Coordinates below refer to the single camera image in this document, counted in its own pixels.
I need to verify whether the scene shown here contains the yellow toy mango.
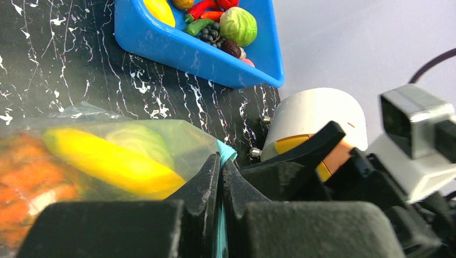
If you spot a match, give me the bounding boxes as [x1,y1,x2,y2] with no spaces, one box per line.
[143,0,176,27]

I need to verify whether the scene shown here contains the striped green toy melon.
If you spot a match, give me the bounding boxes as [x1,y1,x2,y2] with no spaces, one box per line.
[219,6,258,47]

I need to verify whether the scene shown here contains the green toy bean pod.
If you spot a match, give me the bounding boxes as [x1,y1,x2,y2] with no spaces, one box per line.
[185,19,215,37]

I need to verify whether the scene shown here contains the pink toy peach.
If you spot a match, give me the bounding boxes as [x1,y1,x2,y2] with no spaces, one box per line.
[240,58,255,67]

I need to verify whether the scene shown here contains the white toy garlic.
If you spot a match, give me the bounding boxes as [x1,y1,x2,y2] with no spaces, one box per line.
[239,47,247,59]

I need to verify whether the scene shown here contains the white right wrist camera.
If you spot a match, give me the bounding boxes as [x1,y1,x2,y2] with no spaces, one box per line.
[367,84,455,203]

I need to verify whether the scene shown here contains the red toy pepper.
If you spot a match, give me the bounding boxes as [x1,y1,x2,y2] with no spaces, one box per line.
[216,0,239,10]

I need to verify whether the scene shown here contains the dark red toy fruit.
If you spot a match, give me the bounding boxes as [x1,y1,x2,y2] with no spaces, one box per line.
[221,40,242,59]

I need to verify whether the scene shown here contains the black toy grape bunch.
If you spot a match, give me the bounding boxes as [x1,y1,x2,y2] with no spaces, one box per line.
[196,22,226,49]

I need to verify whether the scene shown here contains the red toy chili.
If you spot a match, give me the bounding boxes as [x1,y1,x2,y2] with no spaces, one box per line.
[184,0,221,23]

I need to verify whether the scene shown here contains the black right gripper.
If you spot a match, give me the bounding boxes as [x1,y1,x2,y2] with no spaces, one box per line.
[240,121,455,257]

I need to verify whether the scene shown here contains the yellow toy banana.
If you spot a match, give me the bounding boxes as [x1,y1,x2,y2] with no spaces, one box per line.
[42,127,185,199]

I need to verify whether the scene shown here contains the clear zip top bag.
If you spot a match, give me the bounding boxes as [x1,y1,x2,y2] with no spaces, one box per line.
[1,102,237,257]

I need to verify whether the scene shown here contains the blue plastic bin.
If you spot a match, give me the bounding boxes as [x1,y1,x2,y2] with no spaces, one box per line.
[114,1,284,89]

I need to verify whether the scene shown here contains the green toy cabbage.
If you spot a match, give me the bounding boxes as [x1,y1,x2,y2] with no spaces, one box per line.
[104,124,174,170]

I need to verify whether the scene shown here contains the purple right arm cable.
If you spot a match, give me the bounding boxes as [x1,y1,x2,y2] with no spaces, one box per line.
[408,48,456,84]

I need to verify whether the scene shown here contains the brown toy kiwi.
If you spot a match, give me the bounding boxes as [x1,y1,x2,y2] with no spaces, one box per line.
[172,0,194,11]

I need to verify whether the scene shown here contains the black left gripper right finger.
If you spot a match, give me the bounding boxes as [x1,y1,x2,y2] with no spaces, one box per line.
[222,161,405,257]

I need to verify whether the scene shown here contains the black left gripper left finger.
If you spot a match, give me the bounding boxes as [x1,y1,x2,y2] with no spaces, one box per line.
[17,153,220,257]

